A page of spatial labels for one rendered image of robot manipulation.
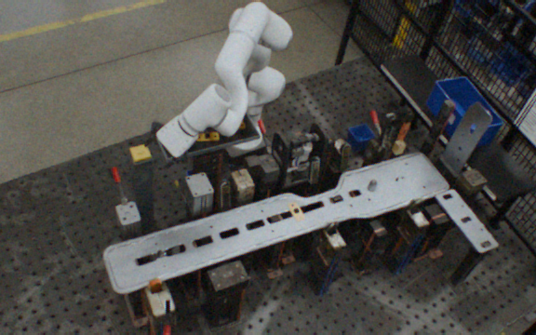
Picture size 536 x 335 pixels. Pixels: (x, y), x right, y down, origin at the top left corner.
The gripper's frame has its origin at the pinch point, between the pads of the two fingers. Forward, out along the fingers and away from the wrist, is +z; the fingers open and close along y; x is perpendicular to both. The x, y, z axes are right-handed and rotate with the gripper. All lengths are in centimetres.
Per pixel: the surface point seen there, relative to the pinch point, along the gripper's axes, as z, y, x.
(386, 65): -50, -33, -124
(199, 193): 7.2, -18.5, -14.2
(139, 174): 21.8, 0.7, -14.7
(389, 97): -34, -50, -156
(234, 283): 9.2, -48.2, 2.7
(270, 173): -7.1, -30.8, -37.8
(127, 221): 26.8, -9.8, 1.0
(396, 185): -34, -69, -63
